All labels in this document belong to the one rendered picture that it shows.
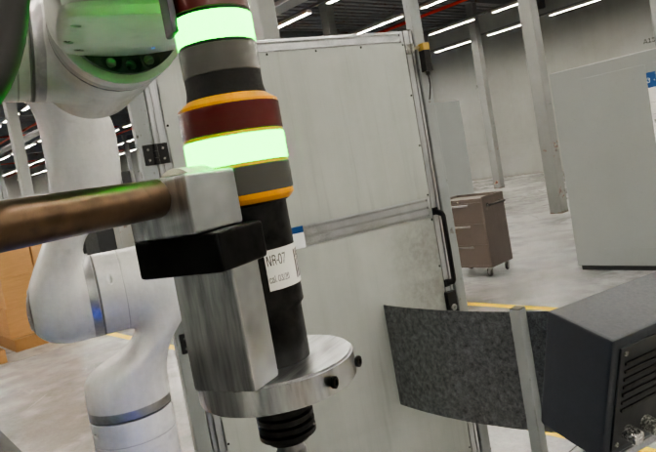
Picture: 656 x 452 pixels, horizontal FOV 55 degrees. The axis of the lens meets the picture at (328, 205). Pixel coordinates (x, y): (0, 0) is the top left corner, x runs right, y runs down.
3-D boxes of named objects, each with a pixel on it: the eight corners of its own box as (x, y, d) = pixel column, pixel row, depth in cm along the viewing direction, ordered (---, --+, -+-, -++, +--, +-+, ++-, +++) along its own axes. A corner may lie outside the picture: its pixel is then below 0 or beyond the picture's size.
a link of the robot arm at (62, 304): (155, 333, 91) (34, 364, 84) (143, 311, 101) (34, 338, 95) (92, -26, 82) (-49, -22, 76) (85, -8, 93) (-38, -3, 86)
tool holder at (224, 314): (285, 447, 21) (232, 163, 21) (132, 438, 25) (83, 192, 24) (381, 356, 29) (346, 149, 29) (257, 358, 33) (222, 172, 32)
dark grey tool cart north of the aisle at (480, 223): (498, 277, 683) (484, 196, 677) (446, 277, 731) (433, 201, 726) (519, 267, 715) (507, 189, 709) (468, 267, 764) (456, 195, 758)
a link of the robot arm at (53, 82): (25, -39, 40) (168, -26, 45) (19, 20, 52) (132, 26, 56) (38, 91, 41) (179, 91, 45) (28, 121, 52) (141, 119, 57)
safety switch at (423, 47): (420, 101, 248) (410, 42, 247) (414, 102, 252) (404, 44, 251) (437, 99, 253) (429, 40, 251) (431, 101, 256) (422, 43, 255)
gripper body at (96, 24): (204, 71, 44) (266, 24, 34) (46, 84, 39) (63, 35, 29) (184, -37, 43) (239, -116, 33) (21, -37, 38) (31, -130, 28)
